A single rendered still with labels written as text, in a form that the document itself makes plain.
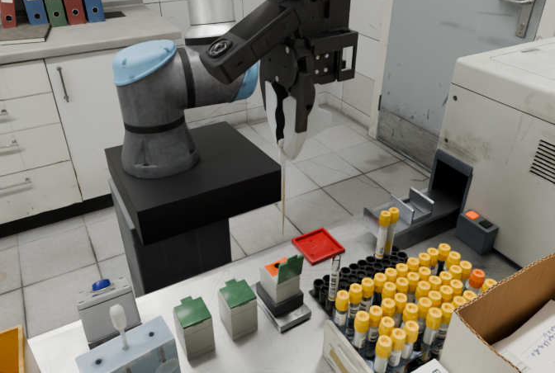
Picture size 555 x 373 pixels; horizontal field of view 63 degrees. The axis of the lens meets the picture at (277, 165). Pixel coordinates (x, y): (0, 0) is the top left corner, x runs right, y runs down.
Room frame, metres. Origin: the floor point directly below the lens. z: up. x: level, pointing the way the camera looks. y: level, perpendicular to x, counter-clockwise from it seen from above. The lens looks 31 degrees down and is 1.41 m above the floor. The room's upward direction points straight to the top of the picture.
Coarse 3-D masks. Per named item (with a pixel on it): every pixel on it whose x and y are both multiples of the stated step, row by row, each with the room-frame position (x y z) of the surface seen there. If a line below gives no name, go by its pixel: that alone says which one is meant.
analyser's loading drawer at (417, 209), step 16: (416, 192) 0.67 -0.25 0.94; (432, 192) 0.71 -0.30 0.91; (448, 192) 0.71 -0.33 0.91; (368, 208) 0.63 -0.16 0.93; (384, 208) 0.66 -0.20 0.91; (400, 208) 0.64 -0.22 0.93; (416, 208) 0.66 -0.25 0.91; (432, 208) 0.64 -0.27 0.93; (448, 208) 0.66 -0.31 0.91; (368, 224) 0.62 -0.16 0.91; (400, 224) 0.61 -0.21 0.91; (416, 224) 0.61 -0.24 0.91
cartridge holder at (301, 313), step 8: (256, 288) 0.48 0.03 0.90; (264, 296) 0.46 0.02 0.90; (296, 296) 0.45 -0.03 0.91; (264, 304) 0.46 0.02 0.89; (272, 304) 0.44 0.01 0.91; (280, 304) 0.44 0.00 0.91; (288, 304) 0.45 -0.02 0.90; (296, 304) 0.45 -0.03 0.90; (304, 304) 0.46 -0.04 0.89; (272, 312) 0.44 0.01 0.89; (280, 312) 0.44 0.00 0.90; (288, 312) 0.45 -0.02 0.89; (296, 312) 0.45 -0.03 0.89; (304, 312) 0.45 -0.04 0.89; (272, 320) 0.44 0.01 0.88; (280, 320) 0.43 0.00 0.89; (288, 320) 0.43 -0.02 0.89; (296, 320) 0.43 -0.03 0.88; (280, 328) 0.42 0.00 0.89
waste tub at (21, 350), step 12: (0, 336) 0.34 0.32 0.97; (12, 336) 0.35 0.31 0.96; (24, 336) 0.35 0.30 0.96; (0, 348) 0.34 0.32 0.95; (12, 348) 0.34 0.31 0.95; (24, 348) 0.33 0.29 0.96; (0, 360) 0.34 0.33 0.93; (12, 360) 0.34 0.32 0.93; (24, 360) 0.31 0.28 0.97; (0, 372) 0.33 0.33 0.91; (12, 372) 0.34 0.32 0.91; (24, 372) 0.29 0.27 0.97; (36, 372) 0.33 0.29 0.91
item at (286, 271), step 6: (288, 258) 0.44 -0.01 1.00; (294, 258) 0.45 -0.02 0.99; (300, 258) 0.45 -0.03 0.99; (282, 264) 0.44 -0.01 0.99; (288, 264) 0.44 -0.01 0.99; (294, 264) 0.45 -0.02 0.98; (300, 264) 0.45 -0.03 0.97; (282, 270) 0.44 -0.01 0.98; (288, 270) 0.44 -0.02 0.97; (294, 270) 0.45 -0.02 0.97; (300, 270) 0.46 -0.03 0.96; (282, 276) 0.44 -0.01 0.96; (288, 276) 0.45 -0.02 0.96; (294, 276) 0.45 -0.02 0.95
